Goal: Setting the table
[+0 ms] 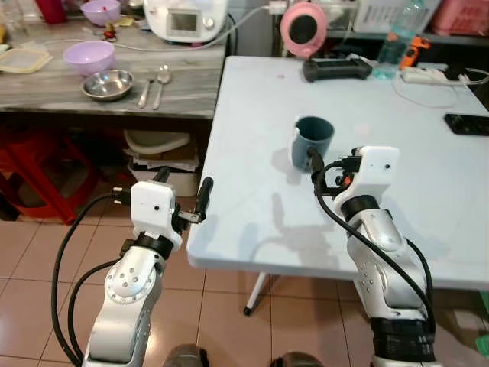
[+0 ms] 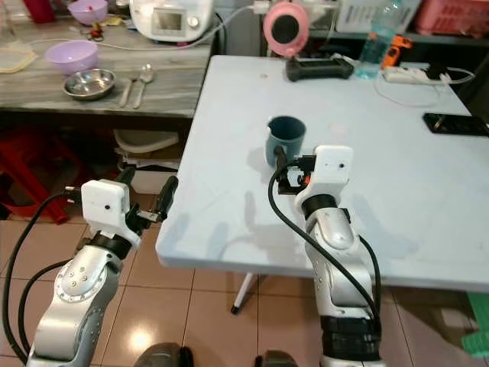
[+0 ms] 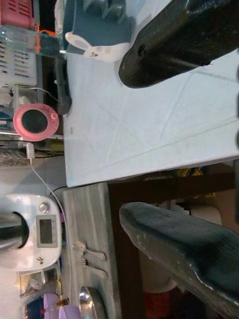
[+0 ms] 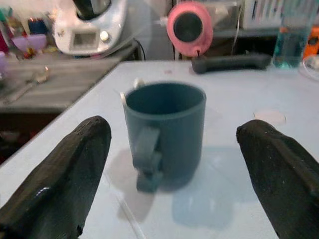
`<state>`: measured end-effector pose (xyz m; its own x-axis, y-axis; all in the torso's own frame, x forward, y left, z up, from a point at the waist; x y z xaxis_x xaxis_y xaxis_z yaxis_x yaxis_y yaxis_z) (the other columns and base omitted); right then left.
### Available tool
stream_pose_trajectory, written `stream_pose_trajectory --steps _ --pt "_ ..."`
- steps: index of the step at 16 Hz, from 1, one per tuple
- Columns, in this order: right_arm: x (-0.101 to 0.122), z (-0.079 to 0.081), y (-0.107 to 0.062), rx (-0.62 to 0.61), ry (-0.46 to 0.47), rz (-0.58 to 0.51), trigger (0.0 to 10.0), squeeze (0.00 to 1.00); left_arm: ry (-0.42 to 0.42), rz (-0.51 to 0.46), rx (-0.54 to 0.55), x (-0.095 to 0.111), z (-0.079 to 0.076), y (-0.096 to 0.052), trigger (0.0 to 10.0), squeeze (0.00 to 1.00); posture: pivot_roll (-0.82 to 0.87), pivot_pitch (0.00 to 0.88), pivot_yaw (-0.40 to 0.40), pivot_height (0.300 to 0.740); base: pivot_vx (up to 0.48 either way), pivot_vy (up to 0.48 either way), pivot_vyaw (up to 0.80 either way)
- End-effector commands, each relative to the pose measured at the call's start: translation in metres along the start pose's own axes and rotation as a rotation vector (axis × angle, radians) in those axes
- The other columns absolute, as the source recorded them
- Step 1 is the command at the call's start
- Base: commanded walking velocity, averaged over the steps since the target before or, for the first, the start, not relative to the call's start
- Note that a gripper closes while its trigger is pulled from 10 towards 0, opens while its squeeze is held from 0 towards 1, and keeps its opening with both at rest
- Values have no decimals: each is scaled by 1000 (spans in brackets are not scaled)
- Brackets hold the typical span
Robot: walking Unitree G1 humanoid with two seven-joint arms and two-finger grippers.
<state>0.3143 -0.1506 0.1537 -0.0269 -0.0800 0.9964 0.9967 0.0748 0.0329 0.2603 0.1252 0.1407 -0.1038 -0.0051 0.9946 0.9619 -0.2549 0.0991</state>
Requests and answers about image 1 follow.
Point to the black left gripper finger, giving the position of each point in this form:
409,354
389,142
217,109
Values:
205,196
161,177

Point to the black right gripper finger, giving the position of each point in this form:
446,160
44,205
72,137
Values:
315,162

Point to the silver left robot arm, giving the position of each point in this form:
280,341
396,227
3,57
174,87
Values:
126,306

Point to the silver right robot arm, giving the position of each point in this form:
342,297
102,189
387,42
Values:
382,260

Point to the blue-grey mug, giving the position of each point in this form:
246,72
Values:
309,141

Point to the white storage bin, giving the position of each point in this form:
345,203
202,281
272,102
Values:
157,144

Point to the white folding table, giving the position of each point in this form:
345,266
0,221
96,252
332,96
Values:
397,222

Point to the short steel spoon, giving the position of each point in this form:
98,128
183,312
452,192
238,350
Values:
144,92

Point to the grey marble counter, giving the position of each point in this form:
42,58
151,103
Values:
191,88

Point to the long steel spoon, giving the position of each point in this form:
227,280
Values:
160,82

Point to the black handheld controller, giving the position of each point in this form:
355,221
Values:
336,69

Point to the stainless steel bowl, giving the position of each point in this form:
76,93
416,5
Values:
108,85

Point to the red plastic stool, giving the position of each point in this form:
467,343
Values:
46,172

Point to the white power strip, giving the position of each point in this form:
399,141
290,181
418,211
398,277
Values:
424,74

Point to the pink round appliance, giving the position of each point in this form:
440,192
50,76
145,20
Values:
304,29

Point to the clear plastic water bottle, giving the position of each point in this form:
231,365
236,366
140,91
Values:
393,50

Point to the black smartphone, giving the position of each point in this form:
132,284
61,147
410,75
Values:
467,125

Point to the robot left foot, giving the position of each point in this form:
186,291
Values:
187,356

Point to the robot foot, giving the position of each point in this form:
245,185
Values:
187,356
296,360

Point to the large purple plastic bowl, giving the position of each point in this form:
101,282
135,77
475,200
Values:
89,57

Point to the orange and black tool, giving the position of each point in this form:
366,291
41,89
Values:
415,52

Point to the white rice cooker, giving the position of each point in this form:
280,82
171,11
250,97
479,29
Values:
183,21

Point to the small purple plastic bowl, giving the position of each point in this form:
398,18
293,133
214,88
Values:
100,11

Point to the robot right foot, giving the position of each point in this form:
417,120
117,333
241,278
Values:
296,360

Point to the clear plastic food container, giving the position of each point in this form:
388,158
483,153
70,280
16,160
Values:
23,60

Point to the green plastic object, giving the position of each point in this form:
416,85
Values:
483,329

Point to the pink plastic basket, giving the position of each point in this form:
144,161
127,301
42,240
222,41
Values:
462,17

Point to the red cup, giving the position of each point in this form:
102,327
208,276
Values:
50,10

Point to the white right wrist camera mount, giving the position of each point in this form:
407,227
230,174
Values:
373,170

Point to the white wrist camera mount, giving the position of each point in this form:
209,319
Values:
373,170
153,210

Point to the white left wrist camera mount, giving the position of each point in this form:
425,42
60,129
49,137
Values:
153,210

